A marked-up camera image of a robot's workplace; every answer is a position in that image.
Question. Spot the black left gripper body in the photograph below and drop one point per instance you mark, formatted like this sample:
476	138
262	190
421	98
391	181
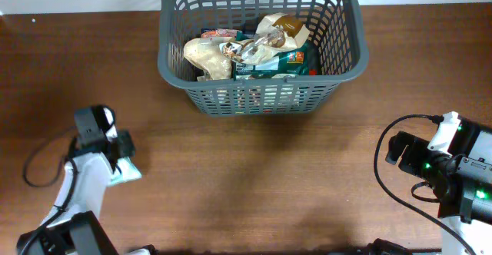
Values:
124	147

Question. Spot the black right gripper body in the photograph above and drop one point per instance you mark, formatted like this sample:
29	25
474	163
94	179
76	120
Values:
397	147

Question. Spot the light teal packet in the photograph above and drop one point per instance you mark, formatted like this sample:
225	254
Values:
125	171

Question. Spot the brown wrapper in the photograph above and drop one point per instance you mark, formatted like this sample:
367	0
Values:
205	54
275	33

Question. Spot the green white snack bag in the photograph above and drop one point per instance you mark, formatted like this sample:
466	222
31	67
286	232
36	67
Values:
288	64

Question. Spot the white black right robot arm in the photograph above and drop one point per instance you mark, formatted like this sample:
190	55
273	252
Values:
456	165

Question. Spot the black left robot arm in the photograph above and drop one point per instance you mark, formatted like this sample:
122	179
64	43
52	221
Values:
98	157

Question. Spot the grey plastic basket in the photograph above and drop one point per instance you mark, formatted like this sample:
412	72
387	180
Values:
338	53

